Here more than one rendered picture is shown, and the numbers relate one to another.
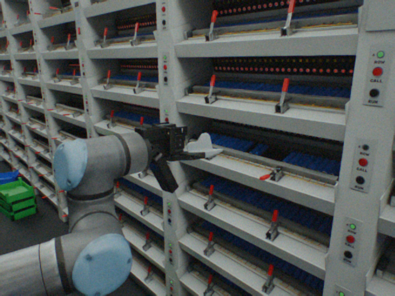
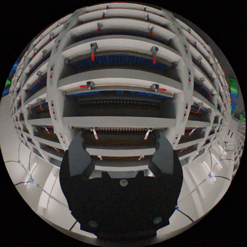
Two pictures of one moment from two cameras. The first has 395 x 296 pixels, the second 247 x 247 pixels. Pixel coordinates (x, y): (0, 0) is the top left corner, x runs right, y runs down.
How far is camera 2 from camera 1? 76 cm
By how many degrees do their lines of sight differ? 59
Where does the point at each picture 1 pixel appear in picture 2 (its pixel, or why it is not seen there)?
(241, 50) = (120, 152)
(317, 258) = (67, 53)
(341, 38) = not seen: hidden behind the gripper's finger
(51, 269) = not seen: outside the picture
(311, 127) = (73, 121)
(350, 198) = (53, 94)
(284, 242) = (85, 47)
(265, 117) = (99, 123)
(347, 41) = not seen: hidden behind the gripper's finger
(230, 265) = (131, 23)
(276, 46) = (101, 152)
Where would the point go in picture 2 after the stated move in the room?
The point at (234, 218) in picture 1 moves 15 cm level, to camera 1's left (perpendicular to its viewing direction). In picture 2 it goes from (129, 43) to (163, 37)
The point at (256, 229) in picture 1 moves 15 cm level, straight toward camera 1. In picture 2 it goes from (107, 43) to (76, 31)
